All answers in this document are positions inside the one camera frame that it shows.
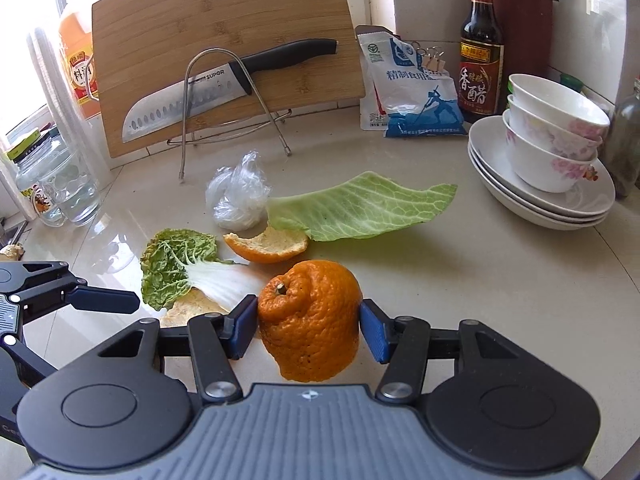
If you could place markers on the napa cabbage leaf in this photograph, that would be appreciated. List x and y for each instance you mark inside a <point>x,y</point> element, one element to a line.
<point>170,265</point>

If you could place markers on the lidded glass jar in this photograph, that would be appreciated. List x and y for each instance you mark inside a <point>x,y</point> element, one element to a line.
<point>29,180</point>

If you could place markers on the large orange peel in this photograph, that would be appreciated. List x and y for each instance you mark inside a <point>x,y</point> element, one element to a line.
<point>310,320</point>

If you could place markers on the clear glass bottle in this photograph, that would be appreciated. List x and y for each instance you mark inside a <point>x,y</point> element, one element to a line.
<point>627,145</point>

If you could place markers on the clear plastic bag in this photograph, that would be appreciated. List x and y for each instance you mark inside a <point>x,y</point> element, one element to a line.
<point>239,195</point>

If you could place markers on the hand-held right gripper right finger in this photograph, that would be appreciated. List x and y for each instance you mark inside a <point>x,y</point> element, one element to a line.
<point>374,332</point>

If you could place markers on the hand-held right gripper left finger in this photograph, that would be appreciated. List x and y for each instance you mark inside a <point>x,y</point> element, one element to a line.
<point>243,327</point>

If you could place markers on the flat pale orange peel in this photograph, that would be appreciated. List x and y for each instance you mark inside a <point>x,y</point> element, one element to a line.
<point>192,311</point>

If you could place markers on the small orange peel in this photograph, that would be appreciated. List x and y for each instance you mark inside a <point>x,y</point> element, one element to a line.
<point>265,246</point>

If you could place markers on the blue and white salt bag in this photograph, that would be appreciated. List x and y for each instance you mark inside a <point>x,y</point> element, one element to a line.
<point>415,105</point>

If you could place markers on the long cabbage leaf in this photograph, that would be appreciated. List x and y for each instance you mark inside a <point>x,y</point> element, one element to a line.
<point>360,207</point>

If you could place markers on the dark vinegar bottle red label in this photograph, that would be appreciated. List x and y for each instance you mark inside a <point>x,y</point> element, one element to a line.
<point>480,85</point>

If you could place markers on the wooden cutting board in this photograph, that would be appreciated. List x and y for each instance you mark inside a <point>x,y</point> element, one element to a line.
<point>175,20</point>

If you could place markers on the binder clip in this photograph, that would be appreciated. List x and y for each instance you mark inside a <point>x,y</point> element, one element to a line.
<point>425,56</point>
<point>437,61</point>

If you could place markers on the dark red knife block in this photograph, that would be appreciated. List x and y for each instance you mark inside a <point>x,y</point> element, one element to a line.
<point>525,35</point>

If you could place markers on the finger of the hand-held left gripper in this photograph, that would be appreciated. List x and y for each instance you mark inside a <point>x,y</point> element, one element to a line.
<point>25,357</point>
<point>100,301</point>

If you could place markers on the orange cooking wine jug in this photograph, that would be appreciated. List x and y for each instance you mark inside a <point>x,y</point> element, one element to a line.
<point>77,60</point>

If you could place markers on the white plate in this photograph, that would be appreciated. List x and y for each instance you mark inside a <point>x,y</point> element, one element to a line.
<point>545,226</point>
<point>500,205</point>
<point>490,160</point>

